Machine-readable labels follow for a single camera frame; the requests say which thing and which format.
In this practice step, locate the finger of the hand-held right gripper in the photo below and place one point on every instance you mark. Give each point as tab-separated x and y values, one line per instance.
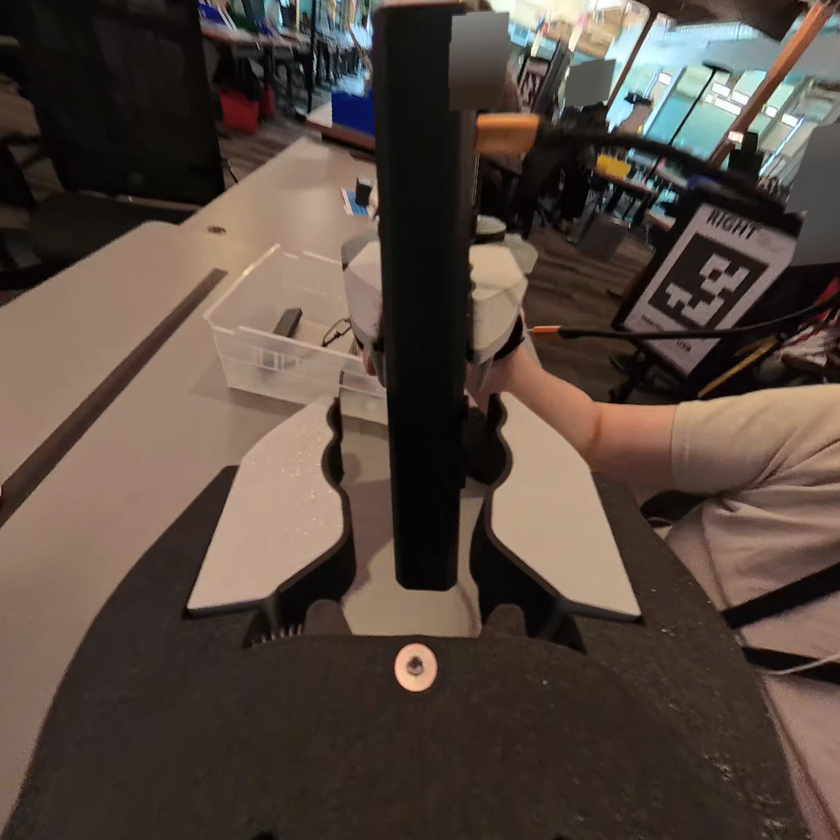
495	302
364	289

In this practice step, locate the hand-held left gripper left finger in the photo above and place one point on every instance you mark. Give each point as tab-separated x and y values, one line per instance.
275	512

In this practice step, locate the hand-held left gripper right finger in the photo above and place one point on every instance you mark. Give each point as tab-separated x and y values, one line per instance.
551	518

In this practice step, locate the black usb hub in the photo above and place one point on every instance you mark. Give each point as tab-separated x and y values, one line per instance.
423	295
287	321

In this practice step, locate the clear plastic bin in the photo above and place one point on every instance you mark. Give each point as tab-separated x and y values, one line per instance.
262	367

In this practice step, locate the person's right forearm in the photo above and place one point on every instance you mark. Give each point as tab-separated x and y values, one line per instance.
610	420

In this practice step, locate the person's right hand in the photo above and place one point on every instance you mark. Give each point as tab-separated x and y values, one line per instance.
522	380

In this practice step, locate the blue white card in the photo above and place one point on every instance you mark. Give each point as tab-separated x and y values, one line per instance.
349	205

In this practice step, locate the small black cube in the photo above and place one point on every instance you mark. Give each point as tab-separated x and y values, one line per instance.
364	190

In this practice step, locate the blue storage bin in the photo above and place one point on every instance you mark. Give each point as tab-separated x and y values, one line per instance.
351	113

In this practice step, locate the person's torso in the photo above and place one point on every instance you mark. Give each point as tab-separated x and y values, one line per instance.
754	472

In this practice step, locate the black white tag sign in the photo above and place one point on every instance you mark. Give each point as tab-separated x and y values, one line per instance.
709	282

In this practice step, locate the red storage bin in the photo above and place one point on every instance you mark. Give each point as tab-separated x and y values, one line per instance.
239	111

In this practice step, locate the black office chair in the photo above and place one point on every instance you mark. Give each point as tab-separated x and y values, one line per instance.
118	98

